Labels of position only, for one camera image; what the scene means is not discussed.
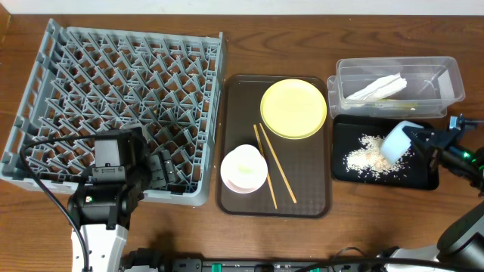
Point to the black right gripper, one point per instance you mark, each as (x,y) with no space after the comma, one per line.
(436,144)

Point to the light blue plastic bowl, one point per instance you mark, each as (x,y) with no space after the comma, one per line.
(397,142)

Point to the brown serving tray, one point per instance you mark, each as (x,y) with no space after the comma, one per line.
(306,162)

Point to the clear plastic waste bin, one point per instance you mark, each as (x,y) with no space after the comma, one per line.
(434,83)

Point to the black food waste tray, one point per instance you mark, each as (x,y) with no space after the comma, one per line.
(346,132)

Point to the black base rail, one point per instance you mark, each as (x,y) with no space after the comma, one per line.
(242,264)

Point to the pile of rice grains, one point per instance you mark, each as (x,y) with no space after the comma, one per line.
(367,161)

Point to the white napkin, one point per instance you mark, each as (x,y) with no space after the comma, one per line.
(380,89)

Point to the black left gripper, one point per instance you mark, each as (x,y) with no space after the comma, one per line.
(158,171)

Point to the green snack wrapper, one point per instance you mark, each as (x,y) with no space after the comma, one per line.
(391,104)

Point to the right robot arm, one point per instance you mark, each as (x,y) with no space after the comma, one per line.
(462,242)

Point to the grey plastic dish rack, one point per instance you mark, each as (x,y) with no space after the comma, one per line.
(85,81)

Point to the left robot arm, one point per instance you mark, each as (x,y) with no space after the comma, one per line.
(102,207)

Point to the yellow plastic plate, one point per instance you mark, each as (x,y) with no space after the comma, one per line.
(293,109)

